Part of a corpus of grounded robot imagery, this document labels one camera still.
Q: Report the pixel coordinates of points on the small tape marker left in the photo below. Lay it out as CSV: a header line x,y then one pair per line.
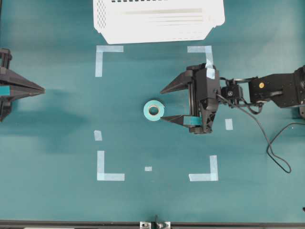
x,y
97,135

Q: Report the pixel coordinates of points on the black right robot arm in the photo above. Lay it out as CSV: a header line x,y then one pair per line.
x,y
286,90

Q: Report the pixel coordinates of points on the metal bracket at table edge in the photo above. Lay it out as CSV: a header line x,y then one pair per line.
x,y
156,224

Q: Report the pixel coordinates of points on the teal tape roll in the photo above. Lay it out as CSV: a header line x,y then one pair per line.
x,y
153,110

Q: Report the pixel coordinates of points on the top left tape corner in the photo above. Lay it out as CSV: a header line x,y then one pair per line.
x,y
101,51

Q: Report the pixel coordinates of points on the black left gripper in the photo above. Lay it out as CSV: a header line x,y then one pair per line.
x,y
9,77

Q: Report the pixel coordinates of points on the small tape marker bottom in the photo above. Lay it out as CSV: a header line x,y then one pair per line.
x,y
148,169

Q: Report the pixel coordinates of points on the small tape marker right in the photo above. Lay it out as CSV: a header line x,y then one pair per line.
x,y
229,124

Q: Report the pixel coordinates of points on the black table frame rail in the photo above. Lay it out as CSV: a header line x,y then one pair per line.
x,y
21,224

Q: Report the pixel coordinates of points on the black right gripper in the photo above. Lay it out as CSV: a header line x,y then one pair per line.
x,y
204,102

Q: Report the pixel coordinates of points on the small tape marker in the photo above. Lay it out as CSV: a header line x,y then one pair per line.
x,y
229,124
148,169
97,135

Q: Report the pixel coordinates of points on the white plastic basket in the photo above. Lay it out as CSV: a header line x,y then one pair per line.
x,y
145,21

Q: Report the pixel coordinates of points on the top right tape corner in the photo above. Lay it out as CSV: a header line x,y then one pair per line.
x,y
207,50

